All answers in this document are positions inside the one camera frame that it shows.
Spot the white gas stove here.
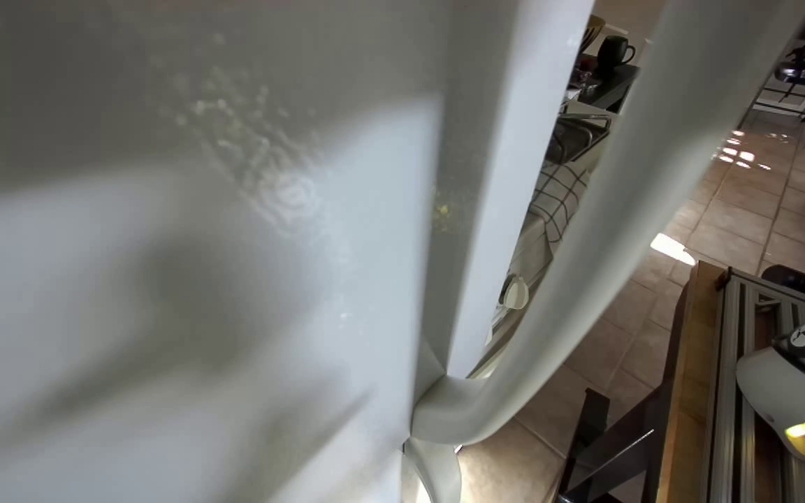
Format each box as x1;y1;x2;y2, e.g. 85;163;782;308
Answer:
488;100;614;346

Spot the checkered kitchen towel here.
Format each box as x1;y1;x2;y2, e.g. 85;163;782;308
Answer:
530;163;591;247

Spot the black mug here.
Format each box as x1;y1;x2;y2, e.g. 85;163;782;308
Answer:
599;36;637;71

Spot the wooden edged robot table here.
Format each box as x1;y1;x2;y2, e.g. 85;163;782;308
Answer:
556;262;805;503

